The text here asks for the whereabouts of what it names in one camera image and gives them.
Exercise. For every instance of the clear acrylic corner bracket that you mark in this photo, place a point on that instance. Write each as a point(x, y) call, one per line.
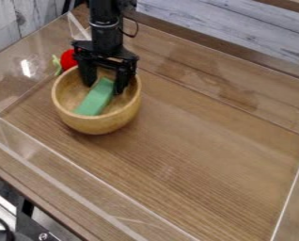
point(79, 32)

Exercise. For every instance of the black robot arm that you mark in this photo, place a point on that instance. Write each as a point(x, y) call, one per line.
point(104, 50)

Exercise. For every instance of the black table leg bracket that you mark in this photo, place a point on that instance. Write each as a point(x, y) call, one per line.
point(27, 226)

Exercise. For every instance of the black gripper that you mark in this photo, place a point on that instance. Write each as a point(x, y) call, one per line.
point(119, 59)

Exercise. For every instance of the brown wooden bowl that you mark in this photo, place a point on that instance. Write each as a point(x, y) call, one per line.
point(69, 91)

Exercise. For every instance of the red plush tomato toy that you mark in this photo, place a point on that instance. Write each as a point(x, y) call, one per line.
point(64, 62)

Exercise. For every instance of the green rectangular block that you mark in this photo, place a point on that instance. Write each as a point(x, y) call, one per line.
point(97, 98)

